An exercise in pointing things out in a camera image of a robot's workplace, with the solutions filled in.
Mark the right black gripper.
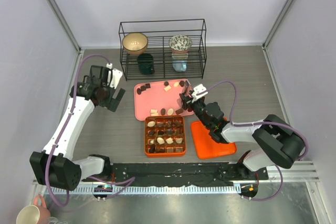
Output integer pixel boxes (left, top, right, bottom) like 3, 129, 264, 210
181, 93, 211, 129

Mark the pink tray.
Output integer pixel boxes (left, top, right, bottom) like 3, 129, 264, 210
133, 79, 188, 121

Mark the orange chocolate box tray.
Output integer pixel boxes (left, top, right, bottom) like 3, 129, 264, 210
144, 115, 186, 158

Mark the orange box lid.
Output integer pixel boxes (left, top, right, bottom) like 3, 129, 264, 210
191, 121, 237, 159

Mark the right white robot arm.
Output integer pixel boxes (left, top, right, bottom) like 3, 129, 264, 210
179, 93, 308, 179

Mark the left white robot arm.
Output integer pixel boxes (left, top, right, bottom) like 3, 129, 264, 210
29, 63, 125, 191

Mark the light blue mug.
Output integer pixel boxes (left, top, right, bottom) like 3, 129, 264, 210
172, 59, 187, 72

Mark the dark green mug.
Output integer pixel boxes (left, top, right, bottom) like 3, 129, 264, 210
137, 53, 155, 75

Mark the floral patterned bowl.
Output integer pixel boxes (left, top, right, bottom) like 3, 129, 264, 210
169, 35, 192, 54

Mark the tan bowl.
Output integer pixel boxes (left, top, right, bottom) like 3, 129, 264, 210
122, 33, 149, 56

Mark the pink mug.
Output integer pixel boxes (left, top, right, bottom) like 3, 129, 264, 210
16, 195, 51, 224

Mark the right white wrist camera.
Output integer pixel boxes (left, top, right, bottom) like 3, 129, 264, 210
191, 84, 208, 103

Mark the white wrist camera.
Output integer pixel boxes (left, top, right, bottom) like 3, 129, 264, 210
106, 63, 123, 89
191, 84, 208, 103

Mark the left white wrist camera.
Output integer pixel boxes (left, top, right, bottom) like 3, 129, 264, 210
106, 63, 123, 89

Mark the black wire rack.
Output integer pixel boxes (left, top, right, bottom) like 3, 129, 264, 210
118, 18, 207, 80

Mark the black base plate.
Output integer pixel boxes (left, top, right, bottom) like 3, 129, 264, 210
95, 162, 268, 187

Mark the white cable duct rail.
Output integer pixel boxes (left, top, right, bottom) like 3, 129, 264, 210
44, 185, 242, 196

